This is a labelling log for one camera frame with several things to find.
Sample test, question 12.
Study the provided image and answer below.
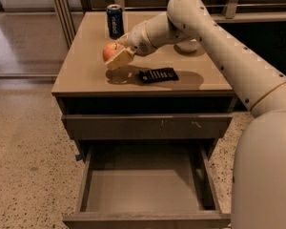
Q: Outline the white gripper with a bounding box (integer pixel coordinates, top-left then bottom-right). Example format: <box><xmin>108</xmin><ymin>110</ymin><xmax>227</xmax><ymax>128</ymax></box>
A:
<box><xmin>104</xmin><ymin>21</ymin><xmax>156</xmax><ymax>70</ymax></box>

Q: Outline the red apple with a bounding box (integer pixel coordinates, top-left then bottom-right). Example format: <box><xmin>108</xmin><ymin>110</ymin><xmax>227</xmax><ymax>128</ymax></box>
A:
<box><xmin>102</xmin><ymin>42</ymin><xmax>123</xmax><ymax>62</ymax></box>

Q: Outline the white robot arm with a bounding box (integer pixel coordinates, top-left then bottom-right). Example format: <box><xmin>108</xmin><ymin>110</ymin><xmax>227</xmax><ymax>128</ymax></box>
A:
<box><xmin>105</xmin><ymin>0</ymin><xmax>286</xmax><ymax>229</ymax></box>

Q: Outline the grey drawer cabinet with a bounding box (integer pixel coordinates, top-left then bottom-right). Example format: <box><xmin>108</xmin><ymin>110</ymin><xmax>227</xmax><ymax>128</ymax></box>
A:
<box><xmin>51</xmin><ymin>10</ymin><xmax>246</xmax><ymax>229</ymax></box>

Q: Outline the black snack bar wrapper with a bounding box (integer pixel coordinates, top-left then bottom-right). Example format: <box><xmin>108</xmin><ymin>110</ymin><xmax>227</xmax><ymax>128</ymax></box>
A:
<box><xmin>139</xmin><ymin>68</ymin><xmax>178</xmax><ymax>83</ymax></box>

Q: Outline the blue soda can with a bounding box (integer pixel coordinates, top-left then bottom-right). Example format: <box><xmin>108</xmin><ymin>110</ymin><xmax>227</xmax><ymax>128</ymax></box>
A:
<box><xmin>106</xmin><ymin>4</ymin><xmax>124</xmax><ymax>39</ymax></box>

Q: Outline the white ceramic bowl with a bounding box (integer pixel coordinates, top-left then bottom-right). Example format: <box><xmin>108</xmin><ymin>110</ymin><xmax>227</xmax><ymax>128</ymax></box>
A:
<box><xmin>176</xmin><ymin>39</ymin><xmax>200</xmax><ymax>53</ymax></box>

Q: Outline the blue tape piece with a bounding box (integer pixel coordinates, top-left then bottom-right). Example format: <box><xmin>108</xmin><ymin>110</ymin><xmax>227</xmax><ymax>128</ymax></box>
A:
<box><xmin>75</xmin><ymin>154</ymin><xmax>82</xmax><ymax>161</ymax></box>

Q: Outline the metal window frame rail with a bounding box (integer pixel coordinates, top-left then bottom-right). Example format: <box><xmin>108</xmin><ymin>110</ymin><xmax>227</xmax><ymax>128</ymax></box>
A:
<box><xmin>53</xmin><ymin>0</ymin><xmax>75</xmax><ymax>48</ymax></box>

